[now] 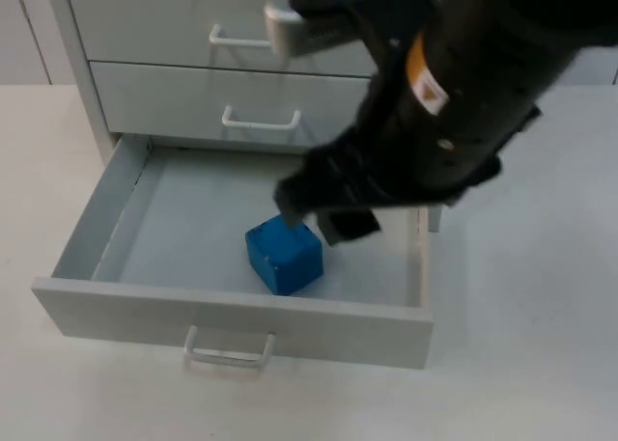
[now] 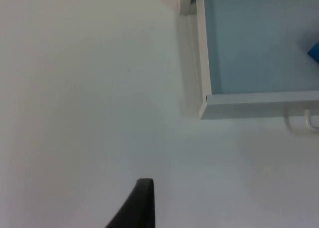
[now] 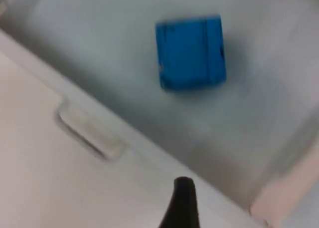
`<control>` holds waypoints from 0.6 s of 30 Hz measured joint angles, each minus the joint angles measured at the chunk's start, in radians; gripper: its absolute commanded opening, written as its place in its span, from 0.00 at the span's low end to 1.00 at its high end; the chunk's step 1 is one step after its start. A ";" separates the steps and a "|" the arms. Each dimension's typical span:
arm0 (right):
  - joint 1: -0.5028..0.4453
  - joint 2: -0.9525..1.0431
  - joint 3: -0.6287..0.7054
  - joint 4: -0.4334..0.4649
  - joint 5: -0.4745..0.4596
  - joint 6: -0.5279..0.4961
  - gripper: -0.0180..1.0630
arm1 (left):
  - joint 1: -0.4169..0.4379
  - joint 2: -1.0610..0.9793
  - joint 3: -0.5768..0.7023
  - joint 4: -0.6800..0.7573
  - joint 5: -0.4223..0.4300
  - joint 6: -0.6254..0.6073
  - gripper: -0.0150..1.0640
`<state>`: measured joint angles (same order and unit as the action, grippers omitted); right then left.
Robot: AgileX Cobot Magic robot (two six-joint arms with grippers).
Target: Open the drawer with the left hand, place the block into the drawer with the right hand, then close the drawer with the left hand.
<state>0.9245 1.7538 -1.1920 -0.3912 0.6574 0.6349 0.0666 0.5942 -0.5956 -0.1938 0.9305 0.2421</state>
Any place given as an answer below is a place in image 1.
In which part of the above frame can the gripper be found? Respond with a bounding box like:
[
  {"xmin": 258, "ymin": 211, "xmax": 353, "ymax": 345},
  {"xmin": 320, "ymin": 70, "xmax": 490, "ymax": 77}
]
[{"xmin": 273, "ymin": 127, "xmax": 405, "ymax": 248}]

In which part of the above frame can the blue cube block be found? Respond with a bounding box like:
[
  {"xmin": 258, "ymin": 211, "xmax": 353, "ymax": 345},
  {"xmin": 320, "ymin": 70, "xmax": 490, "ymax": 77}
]
[{"xmin": 244, "ymin": 212, "xmax": 324, "ymax": 297}]

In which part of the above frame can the grey drawer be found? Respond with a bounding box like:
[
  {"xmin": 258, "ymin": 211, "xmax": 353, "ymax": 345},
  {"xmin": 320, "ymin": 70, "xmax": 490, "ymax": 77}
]
[{"xmin": 31, "ymin": 133, "xmax": 436, "ymax": 371}]

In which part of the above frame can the grey chest of drawers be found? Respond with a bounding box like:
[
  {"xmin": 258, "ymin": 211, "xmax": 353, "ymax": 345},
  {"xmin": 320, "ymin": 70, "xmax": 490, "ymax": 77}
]
[{"xmin": 45, "ymin": 0, "xmax": 443, "ymax": 234}]

